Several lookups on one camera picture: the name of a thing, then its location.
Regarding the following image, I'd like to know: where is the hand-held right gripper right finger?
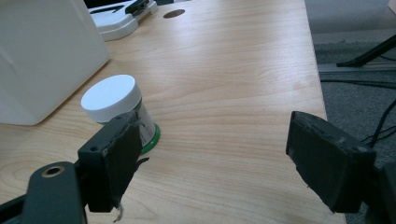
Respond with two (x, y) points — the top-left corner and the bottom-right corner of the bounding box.
(285, 110), (377, 215)

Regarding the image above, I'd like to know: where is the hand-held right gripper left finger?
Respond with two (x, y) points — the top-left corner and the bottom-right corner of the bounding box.
(77, 111), (150, 223)

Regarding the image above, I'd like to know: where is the white-lidded green jar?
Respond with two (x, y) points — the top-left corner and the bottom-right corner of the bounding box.
(80, 74), (162, 156)

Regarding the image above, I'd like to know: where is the white plastic container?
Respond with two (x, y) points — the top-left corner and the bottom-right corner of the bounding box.
(0, 0), (111, 127)

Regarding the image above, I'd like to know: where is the white tray with black clip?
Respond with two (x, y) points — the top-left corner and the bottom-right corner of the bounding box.
(88, 0), (159, 42)

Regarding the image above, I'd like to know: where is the black cable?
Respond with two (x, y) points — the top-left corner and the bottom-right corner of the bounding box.
(361, 98), (396, 148)

